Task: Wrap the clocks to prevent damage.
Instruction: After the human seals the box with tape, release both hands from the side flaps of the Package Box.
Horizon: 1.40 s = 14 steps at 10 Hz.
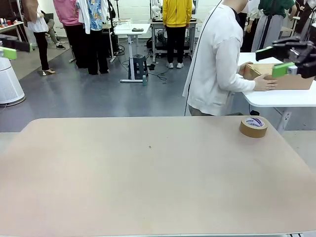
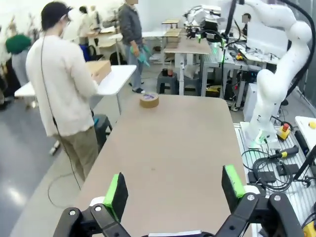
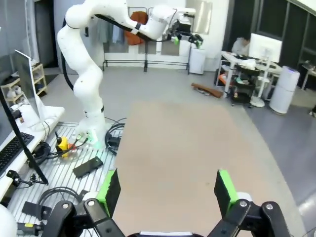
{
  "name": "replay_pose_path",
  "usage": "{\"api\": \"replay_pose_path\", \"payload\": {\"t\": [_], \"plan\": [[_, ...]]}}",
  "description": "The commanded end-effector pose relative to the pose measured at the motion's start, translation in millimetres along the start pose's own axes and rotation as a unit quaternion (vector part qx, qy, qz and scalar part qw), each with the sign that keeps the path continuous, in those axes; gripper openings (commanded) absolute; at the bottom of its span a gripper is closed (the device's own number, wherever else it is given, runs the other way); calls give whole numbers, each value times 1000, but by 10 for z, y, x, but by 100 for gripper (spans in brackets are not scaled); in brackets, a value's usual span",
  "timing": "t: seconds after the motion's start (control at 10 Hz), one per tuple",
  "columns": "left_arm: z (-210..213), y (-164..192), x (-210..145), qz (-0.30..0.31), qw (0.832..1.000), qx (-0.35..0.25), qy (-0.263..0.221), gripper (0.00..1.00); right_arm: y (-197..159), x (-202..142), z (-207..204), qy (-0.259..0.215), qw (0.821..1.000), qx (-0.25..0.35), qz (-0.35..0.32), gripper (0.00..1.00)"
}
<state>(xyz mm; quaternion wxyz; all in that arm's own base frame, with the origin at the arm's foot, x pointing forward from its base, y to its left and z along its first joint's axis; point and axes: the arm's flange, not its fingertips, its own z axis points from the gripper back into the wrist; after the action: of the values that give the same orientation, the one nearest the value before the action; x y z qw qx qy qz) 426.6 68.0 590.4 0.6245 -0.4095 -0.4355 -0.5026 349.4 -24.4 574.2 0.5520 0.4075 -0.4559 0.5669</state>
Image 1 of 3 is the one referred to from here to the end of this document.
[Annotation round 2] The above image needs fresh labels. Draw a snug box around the person in yellow jacket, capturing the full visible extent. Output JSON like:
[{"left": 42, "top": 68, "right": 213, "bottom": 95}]
[{"left": 162, "top": 0, "right": 194, "bottom": 69}]

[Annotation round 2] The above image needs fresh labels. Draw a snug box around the grey step stool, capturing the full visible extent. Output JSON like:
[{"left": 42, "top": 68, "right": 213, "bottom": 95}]
[{"left": 127, "top": 55, "right": 149, "bottom": 80}]

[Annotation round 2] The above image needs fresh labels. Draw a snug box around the brown cardboard box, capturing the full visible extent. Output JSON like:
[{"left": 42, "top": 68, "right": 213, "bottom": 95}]
[{"left": 243, "top": 63, "right": 316, "bottom": 91}]

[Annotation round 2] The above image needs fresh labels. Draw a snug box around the person in white cardigan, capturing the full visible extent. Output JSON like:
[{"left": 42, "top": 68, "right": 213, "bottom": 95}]
[{"left": 182, "top": 0, "right": 256, "bottom": 117}]

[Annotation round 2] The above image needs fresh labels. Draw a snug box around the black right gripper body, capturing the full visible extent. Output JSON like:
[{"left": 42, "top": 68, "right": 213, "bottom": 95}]
[{"left": 288, "top": 40, "right": 316, "bottom": 79}]

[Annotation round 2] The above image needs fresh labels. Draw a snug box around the black computer tower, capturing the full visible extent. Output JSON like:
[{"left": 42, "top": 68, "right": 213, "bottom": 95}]
[{"left": 110, "top": 34, "right": 119, "bottom": 54}]

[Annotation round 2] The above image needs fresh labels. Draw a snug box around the person in white shirt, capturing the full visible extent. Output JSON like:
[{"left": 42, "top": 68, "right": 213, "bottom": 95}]
[{"left": 243, "top": 0, "right": 262, "bottom": 53}]

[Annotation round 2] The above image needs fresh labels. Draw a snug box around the person's right hand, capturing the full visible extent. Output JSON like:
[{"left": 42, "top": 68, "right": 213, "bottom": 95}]
[{"left": 254, "top": 74, "right": 277, "bottom": 91}]

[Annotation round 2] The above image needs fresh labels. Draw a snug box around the person in brown jacket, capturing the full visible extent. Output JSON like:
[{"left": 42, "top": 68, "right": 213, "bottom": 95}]
[{"left": 21, "top": 0, "right": 56, "bottom": 76}]

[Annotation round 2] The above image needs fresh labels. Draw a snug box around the white side table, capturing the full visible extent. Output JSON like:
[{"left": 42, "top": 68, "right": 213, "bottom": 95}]
[{"left": 238, "top": 51, "right": 316, "bottom": 135}]

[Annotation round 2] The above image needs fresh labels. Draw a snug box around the person's left hand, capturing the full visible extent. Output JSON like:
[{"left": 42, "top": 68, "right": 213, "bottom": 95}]
[{"left": 238, "top": 62, "right": 254, "bottom": 75}]

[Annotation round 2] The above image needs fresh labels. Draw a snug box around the white standing desk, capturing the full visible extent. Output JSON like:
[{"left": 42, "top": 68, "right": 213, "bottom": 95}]
[{"left": 114, "top": 23, "right": 152, "bottom": 83}]

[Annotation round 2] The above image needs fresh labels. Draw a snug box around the person in pink shirt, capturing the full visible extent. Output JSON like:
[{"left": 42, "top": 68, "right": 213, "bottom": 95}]
[{"left": 53, "top": 0, "right": 87, "bottom": 69}]

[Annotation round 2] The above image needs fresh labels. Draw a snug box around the person in dark clothes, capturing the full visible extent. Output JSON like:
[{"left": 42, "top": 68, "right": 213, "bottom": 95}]
[{"left": 295, "top": 0, "right": 316, "bottom": 41}]

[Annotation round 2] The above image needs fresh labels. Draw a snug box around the wooden top workbench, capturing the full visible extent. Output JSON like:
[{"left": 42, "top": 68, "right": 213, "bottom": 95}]
[{"left": 150, "top": 17, "right": 198, "bottom": 62}]

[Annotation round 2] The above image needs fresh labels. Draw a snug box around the thin black hanging cable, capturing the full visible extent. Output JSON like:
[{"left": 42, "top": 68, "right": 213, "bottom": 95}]
[{"left": 184, "top": 0, "right": 223, "bottom": 117}]

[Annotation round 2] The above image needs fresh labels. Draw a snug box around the black floor cable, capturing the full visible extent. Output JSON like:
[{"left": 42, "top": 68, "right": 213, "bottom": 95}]
[{"left": 147, "top": 63, "right": 168, "bottom": 81}]

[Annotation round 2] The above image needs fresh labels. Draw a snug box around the brown packing tape roll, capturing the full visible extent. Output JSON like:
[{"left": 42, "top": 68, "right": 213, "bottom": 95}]
[{"left": 238, "top": 116, "right": 269, "bottom": 138}]

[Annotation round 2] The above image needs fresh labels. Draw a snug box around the person's right forearm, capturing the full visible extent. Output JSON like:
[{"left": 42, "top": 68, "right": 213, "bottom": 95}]
[{"left": 217, "top": 74, "right": 256, "bottom": 92}]

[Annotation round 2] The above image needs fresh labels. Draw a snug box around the seated person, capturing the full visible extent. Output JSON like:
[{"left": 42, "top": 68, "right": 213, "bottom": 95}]
[{"left": 40, "top": 9, "right": 67, "bottom": 50}]

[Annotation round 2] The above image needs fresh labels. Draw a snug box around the person in green top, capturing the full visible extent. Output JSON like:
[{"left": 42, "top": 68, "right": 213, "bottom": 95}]
[{"left": 251, "top": 0, "right": 296, "bottom": 53}]

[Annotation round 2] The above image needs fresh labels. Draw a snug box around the person in floral shirt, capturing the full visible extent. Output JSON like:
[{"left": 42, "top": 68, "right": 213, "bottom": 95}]
[{"left": 76, "top": 0, "right": 110, "bottom": 76}]

